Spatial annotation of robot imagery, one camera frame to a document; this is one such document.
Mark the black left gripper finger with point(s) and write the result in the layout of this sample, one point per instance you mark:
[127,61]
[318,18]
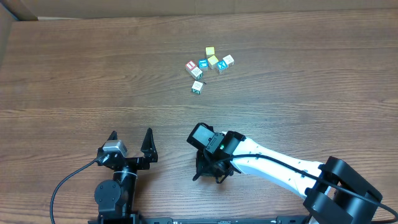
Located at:
[113,136]
[148,145]

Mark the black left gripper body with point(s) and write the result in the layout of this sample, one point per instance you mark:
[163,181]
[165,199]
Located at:
[132,160]

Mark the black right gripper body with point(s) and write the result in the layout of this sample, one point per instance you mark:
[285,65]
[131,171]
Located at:
[205,168]

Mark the white green Z block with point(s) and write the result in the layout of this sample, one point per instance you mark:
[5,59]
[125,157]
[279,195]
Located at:
[197,87]

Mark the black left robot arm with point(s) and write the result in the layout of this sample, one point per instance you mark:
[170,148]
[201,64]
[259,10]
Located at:
[115,197]

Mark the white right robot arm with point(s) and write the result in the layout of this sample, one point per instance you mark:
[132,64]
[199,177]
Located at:
[332,192]

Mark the white green pattern block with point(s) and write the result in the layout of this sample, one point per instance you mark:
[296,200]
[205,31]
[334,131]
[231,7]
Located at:
[196,73]

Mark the red I block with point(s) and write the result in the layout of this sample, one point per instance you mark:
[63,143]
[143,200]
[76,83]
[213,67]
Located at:
[189,66]

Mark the blue letter block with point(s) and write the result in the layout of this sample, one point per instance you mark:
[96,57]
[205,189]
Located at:
[203,64]

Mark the blue X block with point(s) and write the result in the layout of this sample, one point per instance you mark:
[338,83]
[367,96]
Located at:
[221,66]

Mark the yellow block near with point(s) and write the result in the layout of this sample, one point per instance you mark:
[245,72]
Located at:
[212,61]

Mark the yellow block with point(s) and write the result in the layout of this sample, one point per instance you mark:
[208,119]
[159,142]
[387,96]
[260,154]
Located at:
[212,61]
[209,51]

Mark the white block far right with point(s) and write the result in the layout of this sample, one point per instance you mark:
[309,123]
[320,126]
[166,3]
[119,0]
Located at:
[229,60]

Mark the yellow block far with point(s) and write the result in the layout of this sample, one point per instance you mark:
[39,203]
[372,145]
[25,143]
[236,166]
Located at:
[209,51]

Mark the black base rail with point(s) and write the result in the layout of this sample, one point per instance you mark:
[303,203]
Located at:
[296,219]

